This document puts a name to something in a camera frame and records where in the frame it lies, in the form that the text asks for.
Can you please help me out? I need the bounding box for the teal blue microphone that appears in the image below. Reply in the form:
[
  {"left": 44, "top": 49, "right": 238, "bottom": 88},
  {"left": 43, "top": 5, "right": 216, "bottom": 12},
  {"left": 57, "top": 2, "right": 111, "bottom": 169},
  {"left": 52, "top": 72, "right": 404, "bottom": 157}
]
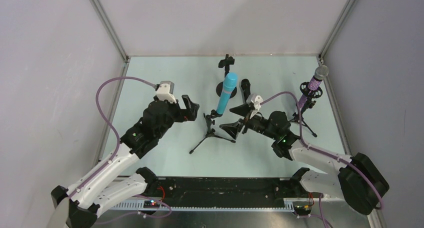
[{"left": 216, "top": 72, "right": 238, "bottom": 115}]

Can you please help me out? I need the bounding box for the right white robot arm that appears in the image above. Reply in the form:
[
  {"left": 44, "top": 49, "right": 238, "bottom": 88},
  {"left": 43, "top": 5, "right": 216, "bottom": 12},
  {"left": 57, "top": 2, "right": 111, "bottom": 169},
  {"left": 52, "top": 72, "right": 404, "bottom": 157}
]
[{"left": 219, "top": 104, "right": 390, "bottom": 215}]

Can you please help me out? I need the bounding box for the black shock mount tripod stand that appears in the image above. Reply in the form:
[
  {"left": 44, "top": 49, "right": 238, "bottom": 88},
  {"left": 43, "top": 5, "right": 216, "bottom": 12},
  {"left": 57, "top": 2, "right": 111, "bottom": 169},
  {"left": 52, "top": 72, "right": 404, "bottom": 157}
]
[{"left": 288, "top": 82, "right": 324, "bottom": 138}]

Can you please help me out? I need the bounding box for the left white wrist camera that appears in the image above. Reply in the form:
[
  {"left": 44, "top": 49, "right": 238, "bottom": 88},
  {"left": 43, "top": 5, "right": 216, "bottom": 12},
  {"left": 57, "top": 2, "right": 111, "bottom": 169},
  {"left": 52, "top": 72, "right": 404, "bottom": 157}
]
[{"left": 155, "top": 80, "right": 177, "bottom": 104}]

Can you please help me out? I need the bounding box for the purple glitter microphone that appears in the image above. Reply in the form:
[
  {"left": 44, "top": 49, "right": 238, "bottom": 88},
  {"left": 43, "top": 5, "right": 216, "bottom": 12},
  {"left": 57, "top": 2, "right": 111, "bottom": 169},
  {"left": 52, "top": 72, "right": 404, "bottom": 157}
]
[{"left": 298, "top": 65, "right": 329, "bottom": 109}]

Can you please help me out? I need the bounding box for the white toothed cable duct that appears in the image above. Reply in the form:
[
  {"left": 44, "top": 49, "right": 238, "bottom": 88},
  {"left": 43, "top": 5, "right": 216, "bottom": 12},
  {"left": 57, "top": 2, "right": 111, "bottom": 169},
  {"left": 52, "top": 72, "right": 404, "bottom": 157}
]
[{"left": 105, "top": 199, "right": 299, "bottom": 213}]

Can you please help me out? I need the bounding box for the black orange-tipped microphone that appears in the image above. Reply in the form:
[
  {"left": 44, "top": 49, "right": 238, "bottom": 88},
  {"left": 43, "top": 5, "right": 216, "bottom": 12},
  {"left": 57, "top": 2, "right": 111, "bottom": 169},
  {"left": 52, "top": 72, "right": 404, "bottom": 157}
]
[{"left": 240, "top": 78, "right": 251, "bottom": 104}]

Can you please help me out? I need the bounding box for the black round base stand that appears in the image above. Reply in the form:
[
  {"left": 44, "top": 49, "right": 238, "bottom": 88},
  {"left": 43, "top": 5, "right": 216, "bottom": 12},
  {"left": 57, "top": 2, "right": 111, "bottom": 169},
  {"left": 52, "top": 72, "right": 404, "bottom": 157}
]
[{"left": 215, "top": 54, "right": 238, "bottom": 100}]

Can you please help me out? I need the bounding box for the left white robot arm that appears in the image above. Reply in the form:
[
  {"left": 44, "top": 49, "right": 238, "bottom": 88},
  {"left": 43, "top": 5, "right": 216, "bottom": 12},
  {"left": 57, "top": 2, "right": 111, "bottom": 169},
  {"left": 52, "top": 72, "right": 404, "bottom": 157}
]
[{"left": 47, "top": 95, "right": 200, "bottom": 228}]

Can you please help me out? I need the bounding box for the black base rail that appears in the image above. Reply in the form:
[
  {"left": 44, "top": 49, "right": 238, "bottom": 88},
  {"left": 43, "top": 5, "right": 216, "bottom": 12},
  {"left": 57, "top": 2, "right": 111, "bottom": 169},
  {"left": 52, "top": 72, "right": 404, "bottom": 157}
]
[{"left": 142, "top": 176, "right": 310, "bottom": 209}]

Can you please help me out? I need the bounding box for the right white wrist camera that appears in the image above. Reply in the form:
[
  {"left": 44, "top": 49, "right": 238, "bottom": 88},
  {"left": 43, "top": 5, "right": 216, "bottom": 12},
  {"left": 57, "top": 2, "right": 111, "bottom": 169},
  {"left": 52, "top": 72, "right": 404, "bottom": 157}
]
[{"left": 246, "top": 93, "right": 264, "bottom": 119}]

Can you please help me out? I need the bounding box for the black tripod clip stand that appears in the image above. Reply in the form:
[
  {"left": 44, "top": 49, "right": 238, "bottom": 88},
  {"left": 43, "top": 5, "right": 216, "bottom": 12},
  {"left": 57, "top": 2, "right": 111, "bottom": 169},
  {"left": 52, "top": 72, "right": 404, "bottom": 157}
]
[{"left": 189, "top": 109, "right": 236, "bottom": 155}]

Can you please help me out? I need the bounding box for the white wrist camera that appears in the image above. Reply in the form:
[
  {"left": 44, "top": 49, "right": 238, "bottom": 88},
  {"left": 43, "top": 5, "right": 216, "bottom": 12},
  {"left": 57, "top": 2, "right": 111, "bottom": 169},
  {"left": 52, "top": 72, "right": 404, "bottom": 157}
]
[
  {"left": 246, "top": 93, "right": 264, "bottom": 119},
  {"left": 155, "top": 80, "right": 177, "bottom": 104}
]

